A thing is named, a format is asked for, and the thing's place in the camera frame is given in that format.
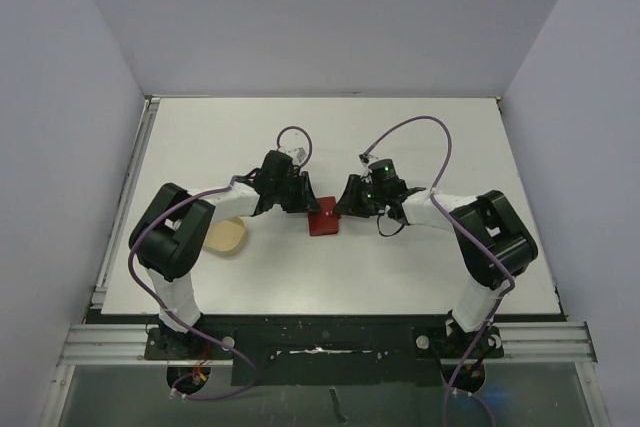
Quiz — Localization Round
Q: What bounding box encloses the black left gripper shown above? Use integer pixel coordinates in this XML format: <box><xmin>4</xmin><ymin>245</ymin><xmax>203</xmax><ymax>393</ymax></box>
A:
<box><xmin>273</xmin><ymin>171</ymin><xmax>319</xmax><ymax>214</ymax></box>

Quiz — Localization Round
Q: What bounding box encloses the red leather card holder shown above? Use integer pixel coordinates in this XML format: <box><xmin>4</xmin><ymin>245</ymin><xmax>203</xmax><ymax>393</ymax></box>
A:
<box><xmin>307</xmin><ymin>196</ymin><xmax>341</xmax><ymax>237</ymax></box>

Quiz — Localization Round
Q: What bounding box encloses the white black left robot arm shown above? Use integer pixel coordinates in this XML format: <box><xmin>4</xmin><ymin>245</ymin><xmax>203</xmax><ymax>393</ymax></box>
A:
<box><xmin>127</xmin><ymin>150</ymin><xmax>320</xmax><ymax>358</ymax></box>

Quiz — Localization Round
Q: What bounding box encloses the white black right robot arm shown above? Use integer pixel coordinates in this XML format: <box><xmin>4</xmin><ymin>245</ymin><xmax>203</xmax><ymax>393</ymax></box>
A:
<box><xmin>333</xmin><ymin>159</ymin><xmax>539</xmax><ymax>356</ymax></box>

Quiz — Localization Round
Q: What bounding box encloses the beige oval tray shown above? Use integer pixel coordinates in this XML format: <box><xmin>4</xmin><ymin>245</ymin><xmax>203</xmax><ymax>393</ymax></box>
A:
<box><xmin>203</xmin><ymin>217</ymin><xmax>248</xmax><ymax>257</ymax></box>

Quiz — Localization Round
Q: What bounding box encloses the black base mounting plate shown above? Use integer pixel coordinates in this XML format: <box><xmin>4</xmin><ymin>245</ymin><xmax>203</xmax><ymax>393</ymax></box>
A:
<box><xmin>144</xmin><ymin>315</ymin><xmax>504</xmax><ymax>387</ymax></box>

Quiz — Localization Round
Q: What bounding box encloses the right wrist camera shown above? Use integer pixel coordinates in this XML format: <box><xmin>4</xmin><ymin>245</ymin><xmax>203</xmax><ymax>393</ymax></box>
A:
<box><xmin>359</xmin><ymin>153</ymin><xmax>385</xmax><ymax>184</ymax></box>

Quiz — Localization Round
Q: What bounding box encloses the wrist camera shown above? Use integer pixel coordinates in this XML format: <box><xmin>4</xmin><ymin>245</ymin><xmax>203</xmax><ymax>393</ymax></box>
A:
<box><xmin>359</xmin><ymin>153</ymin><xmax>385</xmax><ymax>184</ymax></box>
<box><xmin>281</xmin><ymin>147</ymin><xmax>309</xmax><ymax>167</ymax></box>

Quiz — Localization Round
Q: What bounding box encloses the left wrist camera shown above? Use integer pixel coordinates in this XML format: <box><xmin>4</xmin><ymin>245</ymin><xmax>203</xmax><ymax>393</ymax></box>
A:
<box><xmin>281</xmin><ymin>147</ymin><xmax>309</xmax><ymax>167</ymax></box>

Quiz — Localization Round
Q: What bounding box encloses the aluminium left rail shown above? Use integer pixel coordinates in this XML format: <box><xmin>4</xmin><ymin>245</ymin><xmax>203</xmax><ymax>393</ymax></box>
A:
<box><xmin>89</xmin><ymin>96</ymin><xmax>161</xmax><ymax>310</ymax></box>

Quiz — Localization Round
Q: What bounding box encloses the aluminium rail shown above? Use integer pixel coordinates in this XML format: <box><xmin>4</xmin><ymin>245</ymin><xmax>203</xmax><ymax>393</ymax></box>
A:
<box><xmin>89</xmin><ymin>96</ymin><xmax>161</xmax><ymax>310</ymax></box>
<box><xmin>58</xmin><ymin>322</ymin><xmax>597</xmax><ymax>366</ymax></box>

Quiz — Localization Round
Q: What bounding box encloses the aluminium front rail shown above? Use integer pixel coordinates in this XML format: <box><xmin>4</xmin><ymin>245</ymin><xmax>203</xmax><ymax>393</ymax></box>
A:
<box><xmin>58</xmin><ymin>322</ymin><xmax>597</xmax><ymax>366</ymax></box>

